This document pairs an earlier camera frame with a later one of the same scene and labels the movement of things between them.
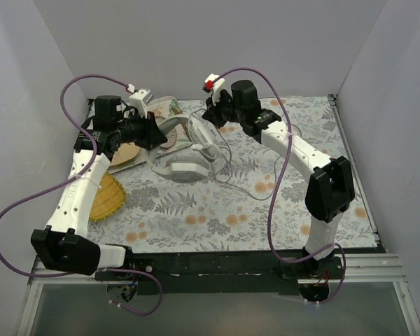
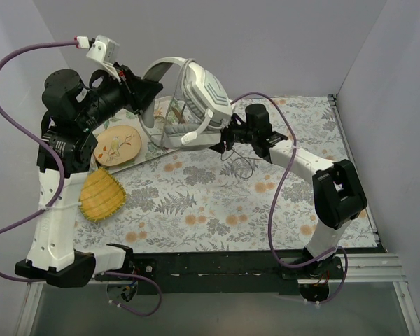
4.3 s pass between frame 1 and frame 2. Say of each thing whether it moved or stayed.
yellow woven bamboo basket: stayed
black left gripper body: moved
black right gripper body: moved
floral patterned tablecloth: stayed
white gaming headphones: moved
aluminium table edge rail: stayed
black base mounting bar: stayed
